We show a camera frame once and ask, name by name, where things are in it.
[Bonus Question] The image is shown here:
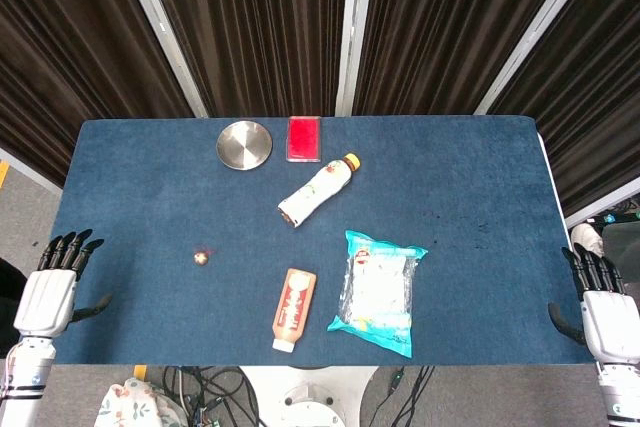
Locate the white bottle orange cap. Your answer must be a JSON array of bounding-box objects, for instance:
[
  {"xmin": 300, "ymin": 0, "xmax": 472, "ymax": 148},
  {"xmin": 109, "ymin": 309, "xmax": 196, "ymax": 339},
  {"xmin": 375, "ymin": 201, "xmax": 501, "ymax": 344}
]
[{"xmin": 277, "ymin": 152, "xmax": 362, "ymax": 229}]

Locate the black equipment with teal knobs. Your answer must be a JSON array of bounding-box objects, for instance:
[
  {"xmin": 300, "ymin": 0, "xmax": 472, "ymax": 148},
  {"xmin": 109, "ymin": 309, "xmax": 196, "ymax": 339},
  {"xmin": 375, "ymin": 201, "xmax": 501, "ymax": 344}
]
[{"xmin": 579, "ymin": 196, "xmax": 640, "ymax": 226}]

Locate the brown sauce bottle white cap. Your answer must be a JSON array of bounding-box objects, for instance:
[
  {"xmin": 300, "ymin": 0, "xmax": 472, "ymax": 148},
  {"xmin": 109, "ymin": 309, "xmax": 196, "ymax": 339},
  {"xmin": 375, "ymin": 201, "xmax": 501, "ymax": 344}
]
[{"xmin": 271, "ymin": 267, "xmax": 318, "ymax": 353}]

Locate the white shoe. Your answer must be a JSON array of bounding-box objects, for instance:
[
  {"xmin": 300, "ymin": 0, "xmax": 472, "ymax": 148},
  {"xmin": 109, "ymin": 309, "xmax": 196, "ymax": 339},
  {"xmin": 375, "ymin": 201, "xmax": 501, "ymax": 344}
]
[{"xmin": 570, "ymin": 222, "xmax": 606, "ymax": 257}]

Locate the black cable bundle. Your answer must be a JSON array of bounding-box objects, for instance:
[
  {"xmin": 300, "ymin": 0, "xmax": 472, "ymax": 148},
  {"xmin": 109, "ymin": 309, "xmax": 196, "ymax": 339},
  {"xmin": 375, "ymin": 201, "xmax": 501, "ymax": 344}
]
[{"xmin": 162, "ymin": 365, "xmax": 267, "ymax": 427}]

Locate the blue table mat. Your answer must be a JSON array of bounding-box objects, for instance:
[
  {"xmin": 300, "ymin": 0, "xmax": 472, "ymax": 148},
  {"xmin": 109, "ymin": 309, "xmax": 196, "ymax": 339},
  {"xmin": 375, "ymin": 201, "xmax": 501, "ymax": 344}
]
[{"xmin": 13, "ymin": 114, "xmax": 599, "ymax": 367}]

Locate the red rectangular box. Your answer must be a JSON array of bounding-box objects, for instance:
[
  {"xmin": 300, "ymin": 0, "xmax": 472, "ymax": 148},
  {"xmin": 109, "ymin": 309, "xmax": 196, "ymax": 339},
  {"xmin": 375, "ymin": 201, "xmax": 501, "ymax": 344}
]
[{"xmin": 285, "ymin": 115, "xmax": 323, "ymax": 164}]

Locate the floral cloth bag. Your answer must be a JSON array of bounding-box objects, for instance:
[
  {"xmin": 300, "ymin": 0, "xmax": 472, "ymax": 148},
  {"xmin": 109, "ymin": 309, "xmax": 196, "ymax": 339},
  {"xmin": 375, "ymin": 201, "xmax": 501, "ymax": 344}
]
[{"xmin": 93, "ymin": 377, "xmax": 189, "ymax": 427}]

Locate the round steel plate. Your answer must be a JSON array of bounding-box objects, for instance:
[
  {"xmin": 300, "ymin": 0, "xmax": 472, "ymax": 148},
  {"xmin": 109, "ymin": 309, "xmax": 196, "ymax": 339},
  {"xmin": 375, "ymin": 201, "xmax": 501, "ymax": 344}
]
[{"xmin": 215, "ymin": 119, "xmax": 274, "ymax": 171}]

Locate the grey partition post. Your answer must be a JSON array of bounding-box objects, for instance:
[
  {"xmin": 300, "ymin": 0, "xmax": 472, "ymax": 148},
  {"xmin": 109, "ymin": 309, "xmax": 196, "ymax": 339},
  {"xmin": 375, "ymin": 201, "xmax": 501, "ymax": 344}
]
[
  {"xmin": 333, "ymin": 0, "xmax": 378, "ymax": 117},
  {"xmin": 112, "ymin": 0, "xmax": 209, "ymax": 119},
  {"xmin": 473, "ymin": 0, "xmax": 617, "ymax": 116}
]

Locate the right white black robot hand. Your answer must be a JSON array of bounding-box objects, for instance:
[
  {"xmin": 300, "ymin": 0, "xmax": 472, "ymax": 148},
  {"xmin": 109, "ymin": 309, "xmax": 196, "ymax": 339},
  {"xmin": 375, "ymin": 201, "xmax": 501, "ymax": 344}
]
[{"xmin": 547, "ymin": 242, "xmax": 640, "ymax": 364}]

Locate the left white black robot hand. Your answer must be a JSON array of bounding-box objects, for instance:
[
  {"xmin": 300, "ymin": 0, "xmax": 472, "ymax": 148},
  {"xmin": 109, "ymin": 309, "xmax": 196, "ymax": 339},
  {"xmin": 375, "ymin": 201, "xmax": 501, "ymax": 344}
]
[{"xmin": 13, "ymin": 228, "xmax": 114, "ymax": 339}]

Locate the dark brown curtain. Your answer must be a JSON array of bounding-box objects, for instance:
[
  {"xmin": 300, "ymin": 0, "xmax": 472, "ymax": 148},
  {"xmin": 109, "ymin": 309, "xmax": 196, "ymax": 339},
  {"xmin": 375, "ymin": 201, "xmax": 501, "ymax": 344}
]
[
  {"xmin": 351, "ymin": 0, "xmax": 582, "ymax": 117},
  {"xmin": 139, "ymin": 0, "xmax": 350, "ymax": 118},
  {"xmin": 487, "ymin": 0, "xmax": 640, "ymax": 218},
  {"xmin": 0, "ymin": 0, "xmax": 195, "ymax": 189}
]

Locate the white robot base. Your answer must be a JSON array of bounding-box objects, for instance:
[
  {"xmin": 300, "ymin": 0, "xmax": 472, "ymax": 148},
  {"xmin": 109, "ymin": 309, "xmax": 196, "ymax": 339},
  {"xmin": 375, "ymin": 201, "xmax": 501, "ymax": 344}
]
[{"xmin": 238, "ymin": 365, "xmax": 378, "ymax": 427}]

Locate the teal snack bag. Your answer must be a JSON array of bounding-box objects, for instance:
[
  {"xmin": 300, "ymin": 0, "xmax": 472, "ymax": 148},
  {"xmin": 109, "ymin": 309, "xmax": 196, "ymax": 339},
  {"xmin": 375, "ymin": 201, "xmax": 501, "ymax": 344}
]
[{"xmin": 326, "ymin": 229, "xmax": 429, "ymax": 359}]

